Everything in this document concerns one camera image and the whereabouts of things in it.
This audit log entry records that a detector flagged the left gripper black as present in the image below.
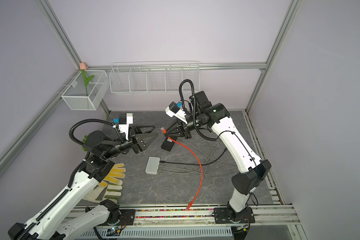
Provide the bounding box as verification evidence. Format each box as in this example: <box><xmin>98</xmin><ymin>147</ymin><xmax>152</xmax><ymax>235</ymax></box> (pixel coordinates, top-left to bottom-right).
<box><xmin>103</xmin><ymin>124</ymin><xmax>158</xmax><ymax>159</ymax></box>

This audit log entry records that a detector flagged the red ethernet cable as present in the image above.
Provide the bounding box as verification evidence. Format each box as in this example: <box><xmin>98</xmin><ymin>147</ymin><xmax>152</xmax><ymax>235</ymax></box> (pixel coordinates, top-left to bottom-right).
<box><xmin>160</xmin><ymin>127</ymin><xmax>204</xmax><ymax>211</ymax></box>

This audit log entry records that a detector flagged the white network switch box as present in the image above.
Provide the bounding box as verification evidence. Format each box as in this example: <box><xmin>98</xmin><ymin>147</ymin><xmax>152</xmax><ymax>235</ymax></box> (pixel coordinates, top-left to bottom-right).
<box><xmin>145</xmin><ymin>157</ymin><xmax>160</xmax><ymax>175</ymax></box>

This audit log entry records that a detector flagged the black network switch box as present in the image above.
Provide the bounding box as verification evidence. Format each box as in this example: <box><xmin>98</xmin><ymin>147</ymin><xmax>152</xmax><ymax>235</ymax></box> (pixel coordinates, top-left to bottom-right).
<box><xmin>161</xmin><ymin>138</ymin><xmax>175</xmax><ymax>152</ymax></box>

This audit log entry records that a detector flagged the black cable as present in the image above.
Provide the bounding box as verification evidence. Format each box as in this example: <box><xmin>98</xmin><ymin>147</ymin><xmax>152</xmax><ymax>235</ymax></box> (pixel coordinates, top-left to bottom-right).
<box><xmin>158</xmin><ymin>146</ymin><xmax>229</xmax><ymax>167</ymax></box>

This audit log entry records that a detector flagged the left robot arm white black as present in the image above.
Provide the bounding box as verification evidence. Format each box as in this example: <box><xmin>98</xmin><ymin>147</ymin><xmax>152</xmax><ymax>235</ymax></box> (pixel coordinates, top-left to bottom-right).
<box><xmin>8</xmin><ymin>119</ymin><xmax>158</xmax><ymax>240</ymax></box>

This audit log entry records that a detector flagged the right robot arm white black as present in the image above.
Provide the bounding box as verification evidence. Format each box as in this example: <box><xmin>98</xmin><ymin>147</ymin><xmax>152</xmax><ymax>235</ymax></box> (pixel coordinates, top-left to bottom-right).
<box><xmin>163</xmin><ymin>91</ymin><xmax>272</xmax><ymax>224</ymax></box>

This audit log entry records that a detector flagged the green potted plant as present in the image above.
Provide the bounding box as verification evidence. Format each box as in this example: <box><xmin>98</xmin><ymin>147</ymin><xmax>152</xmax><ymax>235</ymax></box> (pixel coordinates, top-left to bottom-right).
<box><xmin>81</xmin><ymin>135</ymin><xmax>88</xmax><ymax>152</ymax></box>

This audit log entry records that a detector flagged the yellow white work glove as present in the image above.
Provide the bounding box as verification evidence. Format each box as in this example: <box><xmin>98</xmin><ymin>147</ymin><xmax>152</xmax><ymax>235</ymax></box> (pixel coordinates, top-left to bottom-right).
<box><xmin>83</xmin><ymin>163</ymin><xmax>126</xmax><ymax>204</ymax></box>

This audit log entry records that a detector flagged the pink tulip artificial flower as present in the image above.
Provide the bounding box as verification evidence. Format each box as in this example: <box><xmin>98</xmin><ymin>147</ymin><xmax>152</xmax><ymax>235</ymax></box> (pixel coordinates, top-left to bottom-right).
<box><xmin>79</xmin><ymin>63</ymin><xmax>95</xmax><ymax>97</ymax></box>

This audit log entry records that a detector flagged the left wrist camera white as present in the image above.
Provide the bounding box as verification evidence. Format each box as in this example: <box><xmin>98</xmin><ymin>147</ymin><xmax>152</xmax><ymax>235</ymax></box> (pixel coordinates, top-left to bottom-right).
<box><xmin>113</xmin><ymin>113</ymin><xmax>134</xmax><ymax>140</ymax></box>

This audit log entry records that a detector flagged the white wire wall shelf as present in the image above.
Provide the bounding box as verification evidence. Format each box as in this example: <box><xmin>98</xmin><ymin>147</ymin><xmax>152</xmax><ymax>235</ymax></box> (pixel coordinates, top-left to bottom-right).
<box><xmin>109</xmin><ymin>61</ymin><xmax>201</xmax><ymax>94</ymax></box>

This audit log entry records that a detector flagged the white mesh wall basket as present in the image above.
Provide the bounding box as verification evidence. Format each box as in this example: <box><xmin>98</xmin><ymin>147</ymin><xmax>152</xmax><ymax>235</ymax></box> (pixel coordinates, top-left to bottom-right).
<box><xmin>61</xmin><ymin>70</ymin><xmax>110</xmax><ymax>111</ymax></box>

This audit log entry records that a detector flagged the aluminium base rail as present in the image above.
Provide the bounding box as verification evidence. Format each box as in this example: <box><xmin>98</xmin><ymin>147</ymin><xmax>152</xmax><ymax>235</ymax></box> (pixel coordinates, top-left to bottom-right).
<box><xmin>47</xmin><ymin>204</ymin><xmax>301</xmax><ymax>230</ymax></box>

